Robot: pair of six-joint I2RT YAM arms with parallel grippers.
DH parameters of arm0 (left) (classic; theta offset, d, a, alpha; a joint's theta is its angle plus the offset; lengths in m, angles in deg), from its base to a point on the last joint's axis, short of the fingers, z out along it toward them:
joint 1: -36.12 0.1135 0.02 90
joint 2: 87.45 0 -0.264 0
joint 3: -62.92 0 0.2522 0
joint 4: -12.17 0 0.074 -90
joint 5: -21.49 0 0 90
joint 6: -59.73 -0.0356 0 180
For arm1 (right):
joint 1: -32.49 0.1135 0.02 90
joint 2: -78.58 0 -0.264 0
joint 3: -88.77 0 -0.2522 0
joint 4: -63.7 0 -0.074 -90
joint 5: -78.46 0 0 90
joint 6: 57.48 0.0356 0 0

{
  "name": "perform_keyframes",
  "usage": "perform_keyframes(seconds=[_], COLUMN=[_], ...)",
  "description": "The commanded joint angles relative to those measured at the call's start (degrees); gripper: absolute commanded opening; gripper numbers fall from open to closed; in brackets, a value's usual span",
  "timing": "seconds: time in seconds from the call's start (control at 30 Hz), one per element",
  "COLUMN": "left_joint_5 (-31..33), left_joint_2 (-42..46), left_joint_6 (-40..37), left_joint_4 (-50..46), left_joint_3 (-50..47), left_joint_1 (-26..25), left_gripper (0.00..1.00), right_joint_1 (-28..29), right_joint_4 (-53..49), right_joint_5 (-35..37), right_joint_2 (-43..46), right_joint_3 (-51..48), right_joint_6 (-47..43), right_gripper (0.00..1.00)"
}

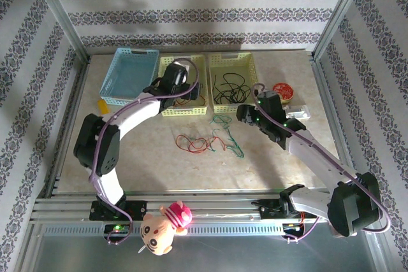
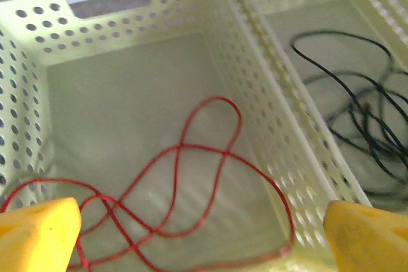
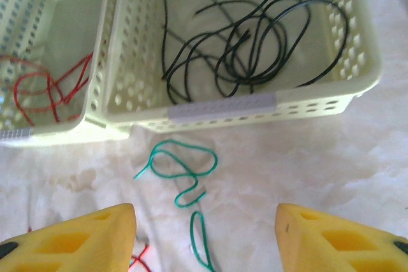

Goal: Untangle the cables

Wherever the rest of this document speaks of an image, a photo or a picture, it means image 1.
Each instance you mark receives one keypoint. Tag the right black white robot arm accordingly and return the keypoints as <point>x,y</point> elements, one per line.
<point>318,163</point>

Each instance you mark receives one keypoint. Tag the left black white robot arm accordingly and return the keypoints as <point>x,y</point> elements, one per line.
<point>105,144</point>

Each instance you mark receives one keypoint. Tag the yellow plastic basket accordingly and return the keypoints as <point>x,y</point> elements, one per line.
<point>234,65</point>
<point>199,65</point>

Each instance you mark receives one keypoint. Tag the small white plastic box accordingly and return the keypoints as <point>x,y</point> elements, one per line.
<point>298,112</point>

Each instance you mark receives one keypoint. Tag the blue plastic basket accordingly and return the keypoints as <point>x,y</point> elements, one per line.
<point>127,74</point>

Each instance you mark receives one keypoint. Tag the round red gold tin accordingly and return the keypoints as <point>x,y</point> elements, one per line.
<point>285,90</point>

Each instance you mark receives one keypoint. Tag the small yellow block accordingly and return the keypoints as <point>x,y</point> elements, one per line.
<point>102,107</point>

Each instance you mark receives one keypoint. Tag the plush toy with pink hat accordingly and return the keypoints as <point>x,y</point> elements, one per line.
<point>164,229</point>

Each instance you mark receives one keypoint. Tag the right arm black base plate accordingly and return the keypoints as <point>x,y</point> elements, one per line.
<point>271,208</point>

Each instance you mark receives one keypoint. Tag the aluminium front frame rail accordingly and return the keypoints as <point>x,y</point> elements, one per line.
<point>216,205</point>

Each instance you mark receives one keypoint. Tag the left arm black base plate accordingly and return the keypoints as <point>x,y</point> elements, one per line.
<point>134,210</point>

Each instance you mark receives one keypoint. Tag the aluminium frame post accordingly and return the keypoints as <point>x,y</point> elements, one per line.
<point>57,11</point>
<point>339,11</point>

